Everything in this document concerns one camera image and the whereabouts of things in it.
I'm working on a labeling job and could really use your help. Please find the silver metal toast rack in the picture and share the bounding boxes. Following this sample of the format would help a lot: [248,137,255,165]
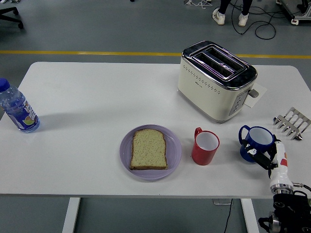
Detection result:
[273,107,311,141]

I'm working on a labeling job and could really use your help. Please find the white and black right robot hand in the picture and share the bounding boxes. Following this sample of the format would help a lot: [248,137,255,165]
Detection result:
[240,139,293,188]

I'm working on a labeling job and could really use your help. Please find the black floor cable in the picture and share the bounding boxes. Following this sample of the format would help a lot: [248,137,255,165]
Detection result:
[229,0,296,40]

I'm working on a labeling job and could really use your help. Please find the purple round plate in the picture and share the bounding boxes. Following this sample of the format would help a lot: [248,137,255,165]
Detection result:
[119,124,182,181]

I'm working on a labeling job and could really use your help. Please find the cream and chrome toaster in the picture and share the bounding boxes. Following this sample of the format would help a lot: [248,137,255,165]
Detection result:
[176,40,260,124]

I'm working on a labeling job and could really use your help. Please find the yellow floor tape line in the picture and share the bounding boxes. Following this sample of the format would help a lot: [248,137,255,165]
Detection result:
[0,50,311,60]

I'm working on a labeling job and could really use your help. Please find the black office chair base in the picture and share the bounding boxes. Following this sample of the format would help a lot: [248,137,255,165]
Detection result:
[0,6,24,30]

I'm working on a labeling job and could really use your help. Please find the white table leg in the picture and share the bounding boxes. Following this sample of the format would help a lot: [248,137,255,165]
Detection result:
[240,199,260,233]
[62,198,81,233]

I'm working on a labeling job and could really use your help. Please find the thin black hanging cable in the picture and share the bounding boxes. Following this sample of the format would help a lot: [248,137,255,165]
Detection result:
[223,199,234,233]

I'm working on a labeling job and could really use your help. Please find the grey equipment cart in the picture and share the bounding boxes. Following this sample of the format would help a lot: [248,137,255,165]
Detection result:
[276,0,311,25]

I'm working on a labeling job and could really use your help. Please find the blue enamel mug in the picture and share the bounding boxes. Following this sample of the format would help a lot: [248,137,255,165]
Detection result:
[238,125,276,163]

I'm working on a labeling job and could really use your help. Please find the white paper sheet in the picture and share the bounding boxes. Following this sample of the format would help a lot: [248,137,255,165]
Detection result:
[244,82,268,108]

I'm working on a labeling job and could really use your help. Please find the slice of toast bread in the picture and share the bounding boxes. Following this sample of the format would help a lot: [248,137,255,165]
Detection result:
[129,129,169,170]

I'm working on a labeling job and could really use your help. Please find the clear bottle with blue cap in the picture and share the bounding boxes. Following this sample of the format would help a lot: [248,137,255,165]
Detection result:
[0,78,41,133]

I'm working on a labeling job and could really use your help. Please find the grey under-table bracket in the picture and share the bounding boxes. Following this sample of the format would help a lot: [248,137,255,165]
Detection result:
[212,199,233,206]

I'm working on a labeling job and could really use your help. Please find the red enamel mug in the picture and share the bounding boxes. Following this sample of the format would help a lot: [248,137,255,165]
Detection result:
[191,127,221,166]

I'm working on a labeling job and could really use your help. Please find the white tangled cable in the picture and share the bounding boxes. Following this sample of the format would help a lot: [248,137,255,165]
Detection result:
[183,0,212,10]

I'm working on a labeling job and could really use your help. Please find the person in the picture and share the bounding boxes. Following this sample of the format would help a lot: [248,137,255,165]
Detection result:
[212,0,253,27]

